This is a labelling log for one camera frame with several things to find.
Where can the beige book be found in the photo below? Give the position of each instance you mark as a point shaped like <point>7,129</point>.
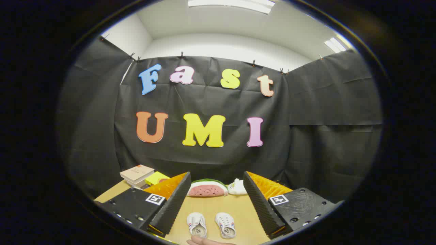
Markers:
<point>136,173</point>

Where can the white plush toy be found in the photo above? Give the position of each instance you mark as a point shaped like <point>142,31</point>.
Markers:
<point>238,188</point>

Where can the white canvas shoe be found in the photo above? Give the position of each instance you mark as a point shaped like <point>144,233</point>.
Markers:
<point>225,224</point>
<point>197,223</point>

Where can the yellow book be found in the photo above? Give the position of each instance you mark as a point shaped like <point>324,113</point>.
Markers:
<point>156,177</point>

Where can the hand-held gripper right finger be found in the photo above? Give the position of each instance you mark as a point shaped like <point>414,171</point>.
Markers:
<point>259,204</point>

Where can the ceiling light panel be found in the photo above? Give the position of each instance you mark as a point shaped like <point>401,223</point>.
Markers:
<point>335,45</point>
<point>231,4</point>

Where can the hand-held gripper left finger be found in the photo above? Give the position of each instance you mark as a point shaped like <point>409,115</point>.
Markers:
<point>173,204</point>

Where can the watermelon slice plush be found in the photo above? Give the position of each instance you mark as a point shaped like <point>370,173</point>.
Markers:
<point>206,190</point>

